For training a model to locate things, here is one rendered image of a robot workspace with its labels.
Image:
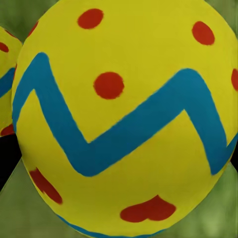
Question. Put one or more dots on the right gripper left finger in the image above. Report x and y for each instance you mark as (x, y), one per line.
(10, 154)

